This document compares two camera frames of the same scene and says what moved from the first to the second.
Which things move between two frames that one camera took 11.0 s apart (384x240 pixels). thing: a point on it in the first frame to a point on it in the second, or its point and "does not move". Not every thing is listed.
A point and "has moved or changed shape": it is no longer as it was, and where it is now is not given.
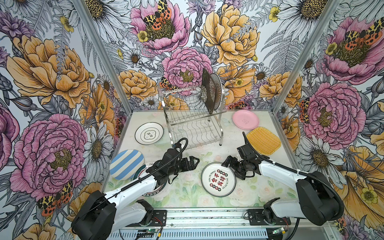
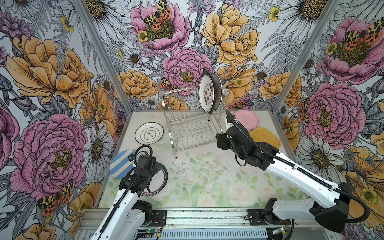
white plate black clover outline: [149, 133] does not move
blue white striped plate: [124, 163] does not move
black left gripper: [186, 167] to [155, 168]
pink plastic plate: [245, 119] does not move
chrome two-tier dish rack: [188, 119] does not move
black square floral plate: [209, 90] has moved or changed shape
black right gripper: [234, 160] to [222, 139]
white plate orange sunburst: [219, 90] does not move
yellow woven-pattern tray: [265, 141] does not move
